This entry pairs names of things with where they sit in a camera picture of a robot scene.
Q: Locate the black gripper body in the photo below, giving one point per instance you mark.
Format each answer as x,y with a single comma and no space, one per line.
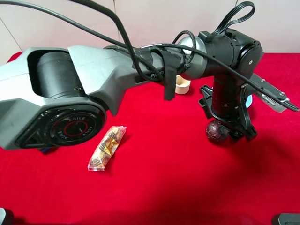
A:
226,103

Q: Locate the dark brown round ball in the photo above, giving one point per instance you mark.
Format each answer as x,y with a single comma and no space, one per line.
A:
216,132

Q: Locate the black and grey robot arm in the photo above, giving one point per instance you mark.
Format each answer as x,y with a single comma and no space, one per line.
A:
59,97

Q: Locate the blue plastic bowl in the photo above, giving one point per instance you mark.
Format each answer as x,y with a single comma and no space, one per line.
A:
249,101

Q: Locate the cream plastic mug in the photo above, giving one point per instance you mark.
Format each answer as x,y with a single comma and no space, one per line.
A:
182,85

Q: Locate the red felt table cloth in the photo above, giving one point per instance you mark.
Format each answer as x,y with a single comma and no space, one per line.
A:
164,171

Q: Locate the clear wrapped snack packet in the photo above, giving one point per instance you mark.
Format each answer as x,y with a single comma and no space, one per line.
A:
106,148

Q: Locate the black and blue sponge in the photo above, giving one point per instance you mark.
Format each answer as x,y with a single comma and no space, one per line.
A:
48,150

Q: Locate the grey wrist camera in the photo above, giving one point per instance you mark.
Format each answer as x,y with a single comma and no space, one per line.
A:
270,95

